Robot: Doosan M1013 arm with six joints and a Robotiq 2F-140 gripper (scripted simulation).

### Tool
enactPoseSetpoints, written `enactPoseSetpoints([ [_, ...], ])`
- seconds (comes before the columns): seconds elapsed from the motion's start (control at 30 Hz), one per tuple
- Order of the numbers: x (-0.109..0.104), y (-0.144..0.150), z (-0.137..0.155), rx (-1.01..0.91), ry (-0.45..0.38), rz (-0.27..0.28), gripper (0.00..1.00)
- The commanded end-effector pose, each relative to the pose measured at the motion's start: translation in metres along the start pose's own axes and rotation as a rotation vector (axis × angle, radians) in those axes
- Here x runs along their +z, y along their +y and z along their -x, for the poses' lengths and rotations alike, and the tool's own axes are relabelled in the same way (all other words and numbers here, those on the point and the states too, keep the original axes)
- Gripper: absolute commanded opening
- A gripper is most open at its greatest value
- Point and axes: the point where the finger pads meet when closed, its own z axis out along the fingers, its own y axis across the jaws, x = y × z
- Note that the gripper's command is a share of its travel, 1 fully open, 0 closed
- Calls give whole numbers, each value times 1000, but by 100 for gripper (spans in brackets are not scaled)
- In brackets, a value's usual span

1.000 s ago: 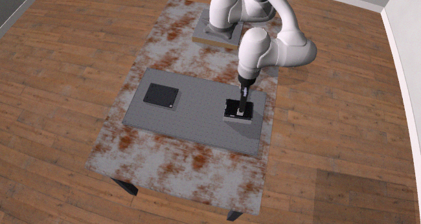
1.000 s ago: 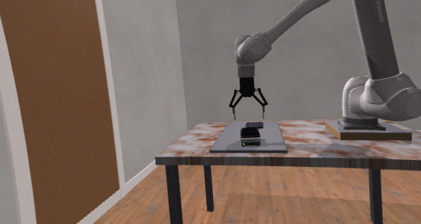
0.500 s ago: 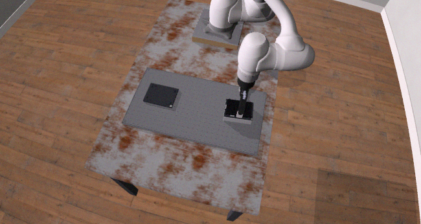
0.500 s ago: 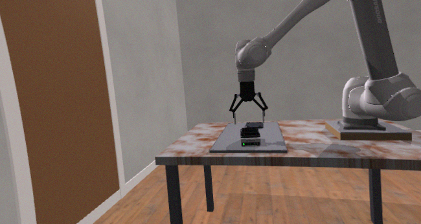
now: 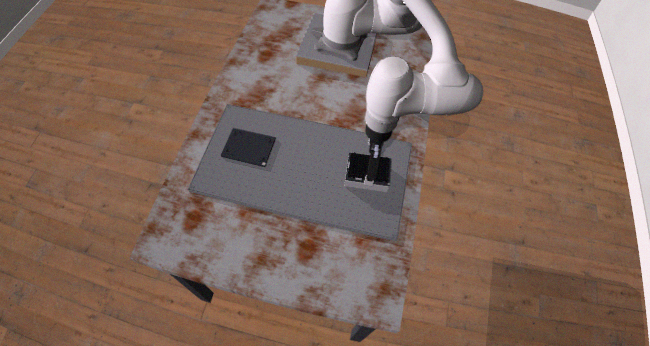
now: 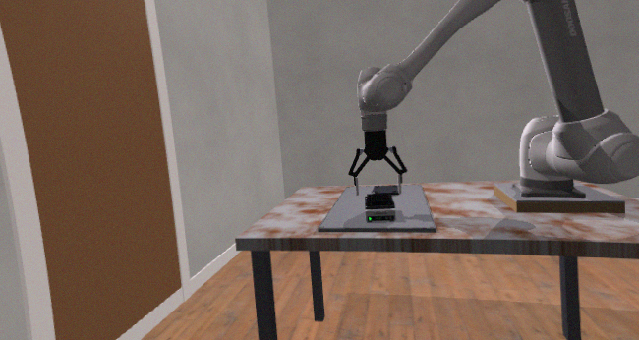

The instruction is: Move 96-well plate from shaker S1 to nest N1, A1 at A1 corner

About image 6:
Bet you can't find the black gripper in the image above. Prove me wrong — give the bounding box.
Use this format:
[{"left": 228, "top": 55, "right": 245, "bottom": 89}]
[{"left": 349, "top": 130, "right": 407, "bottom": 196}]

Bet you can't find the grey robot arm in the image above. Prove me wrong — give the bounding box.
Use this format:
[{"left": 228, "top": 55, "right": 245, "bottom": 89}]
[{"left": 358, "top": 0, "right": 639, "bottom": 198}]

